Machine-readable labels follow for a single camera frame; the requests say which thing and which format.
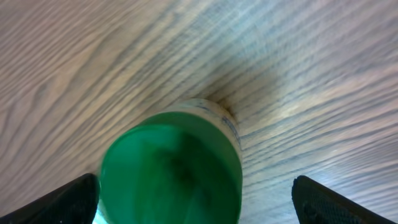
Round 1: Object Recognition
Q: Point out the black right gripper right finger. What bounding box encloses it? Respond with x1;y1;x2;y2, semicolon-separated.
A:
292;175;394;224

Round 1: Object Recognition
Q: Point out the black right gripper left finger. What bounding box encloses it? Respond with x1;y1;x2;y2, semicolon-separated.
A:
1;173;100;224

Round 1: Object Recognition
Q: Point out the green lid jar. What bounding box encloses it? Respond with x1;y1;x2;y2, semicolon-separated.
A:
96;98;243;223

